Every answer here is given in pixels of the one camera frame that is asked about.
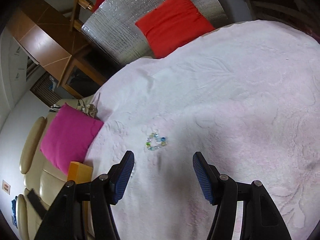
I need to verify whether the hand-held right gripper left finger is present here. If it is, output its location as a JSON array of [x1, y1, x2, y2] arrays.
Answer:
[[34, 150, 135, 240]]

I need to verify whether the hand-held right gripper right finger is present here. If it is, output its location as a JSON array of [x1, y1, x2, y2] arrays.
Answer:
[[192, 151, 292, 240]]

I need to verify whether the orange box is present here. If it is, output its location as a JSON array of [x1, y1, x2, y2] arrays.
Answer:
[[67, 162, 93, 240]]

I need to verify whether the glass bead bracelet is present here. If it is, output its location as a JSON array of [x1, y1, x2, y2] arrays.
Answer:
[[145, 129, 168, 151]]

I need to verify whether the pink cushion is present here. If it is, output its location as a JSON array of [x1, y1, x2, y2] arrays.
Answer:
[[39, 104, 104, 176]]

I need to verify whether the patterned brown cloth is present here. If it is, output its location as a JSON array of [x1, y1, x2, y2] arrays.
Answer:
[[84, 103, 98, 117]]

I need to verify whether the white embossed blanket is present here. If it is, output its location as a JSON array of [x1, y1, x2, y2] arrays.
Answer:
[[82, 19, 320, 240]]

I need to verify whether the beige leather sofa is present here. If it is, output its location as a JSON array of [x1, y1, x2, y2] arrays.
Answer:
[[14, 97, 100, 240]]

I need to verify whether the wooden glass-door cabinet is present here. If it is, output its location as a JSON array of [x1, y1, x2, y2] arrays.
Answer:
[[59, 31, 120, 98]]

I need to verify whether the blue cloth bundle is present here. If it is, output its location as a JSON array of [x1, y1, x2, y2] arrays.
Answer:
[[10, 195, 20, 228]]

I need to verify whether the dark slatted grille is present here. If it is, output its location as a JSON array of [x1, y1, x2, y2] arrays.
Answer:
[[29, 74, 63, 107]]

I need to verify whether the silver foil panel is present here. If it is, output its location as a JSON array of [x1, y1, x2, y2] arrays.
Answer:
[[81, 0, 228, 67]]

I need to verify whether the red cushion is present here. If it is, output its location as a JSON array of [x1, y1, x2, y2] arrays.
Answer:
[[135, 0, 216, 59]]

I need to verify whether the curved wooden column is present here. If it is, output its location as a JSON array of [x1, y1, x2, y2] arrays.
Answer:
[[7, 3, 73, 68]]

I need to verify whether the wooden stair railing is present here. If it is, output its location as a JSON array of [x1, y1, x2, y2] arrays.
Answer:
[[69, 0, 96, 32]]

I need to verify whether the black strap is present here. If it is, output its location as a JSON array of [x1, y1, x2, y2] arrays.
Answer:
[[26, 189, 48, 221]]

